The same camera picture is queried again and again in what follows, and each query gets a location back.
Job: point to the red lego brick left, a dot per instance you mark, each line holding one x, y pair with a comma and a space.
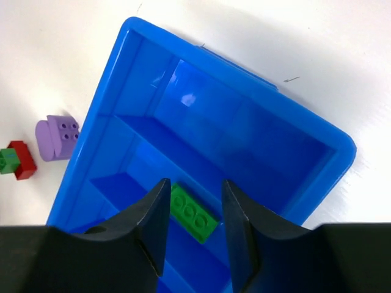
27, 165

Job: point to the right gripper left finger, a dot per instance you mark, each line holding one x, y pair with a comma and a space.
125, 253

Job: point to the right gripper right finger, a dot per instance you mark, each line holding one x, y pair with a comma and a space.
268, 253

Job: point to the purple round lego piece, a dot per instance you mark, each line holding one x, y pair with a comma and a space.
44, 142

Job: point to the blue divided plastic bin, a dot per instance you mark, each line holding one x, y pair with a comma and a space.
165, 108

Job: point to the purple square lego brick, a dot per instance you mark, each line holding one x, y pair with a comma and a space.
64, 132

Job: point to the green lego brick on red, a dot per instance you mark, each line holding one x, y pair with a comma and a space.
9, 160

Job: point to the green lego brick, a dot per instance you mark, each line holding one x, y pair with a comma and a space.
191, 215
9, 160

